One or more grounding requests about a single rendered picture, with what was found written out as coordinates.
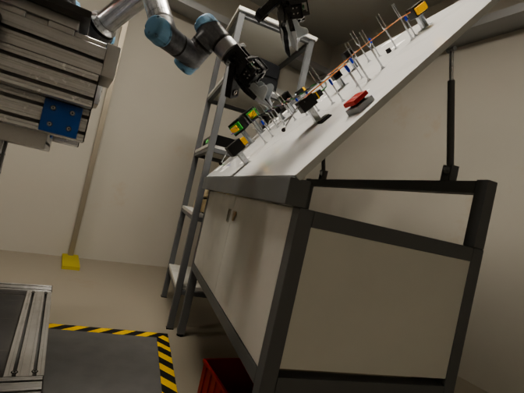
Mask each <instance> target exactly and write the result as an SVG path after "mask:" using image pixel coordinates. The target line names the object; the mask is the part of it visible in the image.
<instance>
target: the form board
mask: <svg viewBox="0 0 524 393"><path fill-rule="evenodd" d="M499 1H500V0H460V1H458V2H456V3H455V4H453V5H450V6H449V7H447V8H446V9H443V10H441V11H440V12H438V13H436V14H434V15H433V16H431V17H429V18H427V19H426V21H427V22H428V23H432V24H431V25H429V26H428V27H427V28H425V29H424V30H422V31H420V30H421V28H420V25H419V24H416V25H415V26H413V27H412V29H413V31H414V32H415V34H416V35H418V36H416V37H415V38H414V39H413V40H411V41H410V39H411V37H410V36H409V34H408V32H407V31H404V32H402V33H401V35H399V36H398V37H397V38H396V39H394V40H393V41H394V43H395V44H397V43H399V42H401V41H402V43H401V44H400V45H399V46H398V48H397V49H395V48H393V47H394V45H393V44H392V42H389V43H387V44H386V45H384V44H385V43H386V42H387V41H385V42H384V43H383V44H380V45H378V46H377V47H376V49H377V51H378V53H379V55H381V57H379V56H378V54H377V52H376V51H375V49H374V48H373V50H374V53H375V54H376V56H377V57H379V58H378V59H379V60H380V62H381V64H382V66H385V68H384V69H382V70H381V66H380V64H379V63H378V61H377V60H376V58H375V56H374V54H373V53H372V51H371V50H370V51H368V52H366V53H365V54H366V56H367V58H368V59H369V60H371V61H370V62H368V60H367V59H366V56H365V55H364V54H363V55H361V56H359V57H357V60H358V61H359V63H360V64H361V66H362V67H363V70H364V71H365V73H366V74H367V76H368V77H369V78H371V79H372V80H370V81H369V82H367V78H366V76H365V75H364V73H363V71H362V70H361V68H360V67H359V66H358V67H357V69H358V70H359V72H360V74H361V75H362V76H364V77H363V78H362V79H361V76H360V74H359V73H358V72H357V70H356V69H354V70H353V71H352V69H353V67H352V66H351V65H350V63H349V62H348V63H347V64H346V65H347V66H348V67H349V69H350V72H351V73H352V75H353V76H354V78H355V79H356V81H357V83H358V84H359V86H360V87H361V89H362V90H363V91H364V90H368V89H369V90H368V91H367V92H368V95H367V96H369V95H372V96H373V98H374V101H372V102H371V103H370V104H369V105H368V106H367V107H366V108H364V109H363V110H362V111H361V112H359V113H356V114H354V115H347V113H346V112H345V111H346V110H347V109H348V108H345V107H344V105H343V104H344V103H345V102H347V101H348V100H349V99H350V98H351V97H352V96H353V95H355V94H358V93H359V92H361V90H360V89H359V88H358V87H356V84H355V82H354V81H353V79H352V77H351V76H350V75H349V73H348V71H347V70H346V69H345V67H342V68H341V69H340V71H341V73H342V75H343V76H342V79H343V81H344V82H345V83H348V84H347V85H346V86H344V87H343V88H342V89H341V90H338V89H339V88H340V86H339V85H338V84H337V82H336V81H335V82H334V81H333V80H332V79H331V77H330V78H329V79H331V81H332V83H333V82H334V83H333V84H334V86H335V88H336V89H337V90H338V92H339V93H340V95H341V97H342V99H344V100H345V101H343V102H342V99H341V98H340V97H339V96H338V94H337V92H336V91H335V89H334V88H333V86H332V85H331V84H330V83H329V81H328V80H329V79H328V80H326V82H327V87H326V88H325V90H326V91H327V93H328V95H329V96H330V98H331V99H332V101H333V102H335V103H334V104H333V105H331V101H330V100H329V98H328V96H326V98H325V99H323V100H322V101H320V102H318V103H317V104H316V106H317V107H318V109H320V111H317V109H316V107H315V106H313V107H314V108H315V110H316V111H317V113H318V115H319V116H320V117H322V116H324V115H326V114H331V117H330V118H329V119H327V120H326V121H325V122H323V123H320V124H317V122H316V123H313V122H314V121H313V119H312V118H311V117H310V115H308V116H306V113H302V114H301V113H300V112H299V111H297V113H295V114H294V115H293V116H294V117H295V119H297V120H295V121H294V118H291V120H290V122H289V124H288V125H287V126H286V129H285V132H282V131H281V129H282V128H284V126H285V125H286V124H285V125H284V126H283V122H280V121H281V120H280V121H279V119H278V121H277V122H276V121H274V122H275V123H276V124H277V126H279V127H278V128H277V126H276V125H275V124H274V123H273V122H272V123H270V124H269V125H268V126H269V127H270V126H272V125H273V126H272V127H271V128H270V129H272V130H271V131H270V132H271V134H272V135H273V137H272V136H271V134H270V133H269V132H268V131H267V130H266V131H264V132H263V133H262V134H261V136H262V137H263V138H264V140H265V141H267V143H266V144H265V143H264V141H263V140H262V138H261V137H260V136H258V135H259V134H257V135H256V136H255V137H254V138H252V140H256V141H255V142H253V143H252V144H250V145H249V146H246V147H245V148H244V149H243V150H242V152H243V153H244V154H245V156H246V157H249V158H248V160H249V161H251V162H250V163H249V164H248V165H244V164H243V163H242V164H240V163H241V162H242V161H241V160H240V158H239V157H238V156H237V155H236V156H235V157H230V158H228V159H227V160H226V161H224V162H223V163H222V164H224V165H223V166H222V167H220V168H219V169H218V170H217V171H215V170H216V169H217V168H216V169H215V170H214V171H213V172H211V173H210V174H209V175H208V176H207V177H294V178H297V179H298V180H301V179H303V178H304V177H305V176H306V175H307V174H308V173H309V172H311V171H312V170H313V169H314V168H315V167H316V166H317V165H318V164H320V163H321V162H322V161H323V160H324V159H325V158H326V157H327V156H328V155H329V154H330V153H331V152H332V151H333V150H335V149H336V148H337V147H338V146H339V145H340V144H341V143H343V142H344V141H345V140H346V139H347V138H348V137H349V136H351V135H352V134H353V133H354V132H355V131H356V130H357V129H358V128H359V127H360V126H361V125H362V124H363V123H365V122H366V121H367V120H368V119H369V118H370V117H371V116H372V115H374V114H375V113H376V112H377V111H378V110H379V109H380V108H382V107H383V106H384V105H385V104H386V103H387V102H388V101H390V100H391V99H392V98H393V97H394V96H395V95H396V94H397V93H398V92H399V91H400V90H401V89H402V88H403V87H405V86H406V85H407V84H408V83H409V82H410V81H411V80H413V79H414V78H415V77H416V76H417V75H418V74H419V73H421V72H422V71H423V70H424V69H425V68H426V67H427V66H428V65H429V64H430V63H432V61H433V60H435V59H436V58H437V57H438V56H439V55H440V54H441V53H442V52H443V51H445V50H446V49H447V48H448V47H449V46H450V45H451V44H453V43H454V42H455V41H456V40H457V39H458V38H459V37H461V36H462V35H463V34H464V33H465V32H466V31H467V30H468V29H469V28H470V27H471V26H472V25H473V24H474V23H476V22H477V21H478V20H479V19H480V18H481V17H482V16H484V15H485V14H486V13H487V12H488V11H489V10H490V9H492V8H493V7H494V6H495V5H496V4H497V3H498V2H499ZM419 31H420V32H419ZM390 40H391V39H390ZM403 40H404V41H403ZM388 41H389V40H388ZM382 45H384V46H382ZM381 46H382V47H381ZM387 48H392V49H391V52H390V53H388V54H387V52H386V51H385V50H386V49H387ZM367 96H366V97H367ZM349 108H350V107H349ZM279 122H280V123H279ZM278 123H279V124H278ZM276 128H277V129H276ZM250 156H251V157H250ZM229 162H230V163H229ZM228 163H229V165H230V164H231V165H230V166H228V167H227V168H226V169H225V170H224V171H223V172H220V171H221V170H222V169H223V167H224V166H225V165H226V164H228ZM219 166H220V165H219ZM219 166H218V167H219Z"/></svg>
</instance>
